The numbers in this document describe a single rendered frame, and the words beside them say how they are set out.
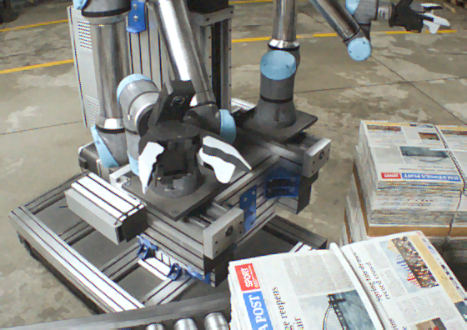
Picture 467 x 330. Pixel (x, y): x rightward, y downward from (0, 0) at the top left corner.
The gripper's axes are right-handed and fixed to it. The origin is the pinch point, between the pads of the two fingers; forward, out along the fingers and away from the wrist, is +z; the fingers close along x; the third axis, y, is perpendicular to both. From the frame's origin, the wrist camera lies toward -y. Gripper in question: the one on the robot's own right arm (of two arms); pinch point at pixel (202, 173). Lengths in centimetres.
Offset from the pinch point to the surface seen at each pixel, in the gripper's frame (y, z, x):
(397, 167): 30, -33, -81
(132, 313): 44.8, -16.4, 5.2
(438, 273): 15.3, 17.2, -37.6
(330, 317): 18.6, 15.4, -16.4
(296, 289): 18.5, 8.3, -14.4
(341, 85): 93, -240, -236
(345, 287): 18.0, 11.4, -22.0
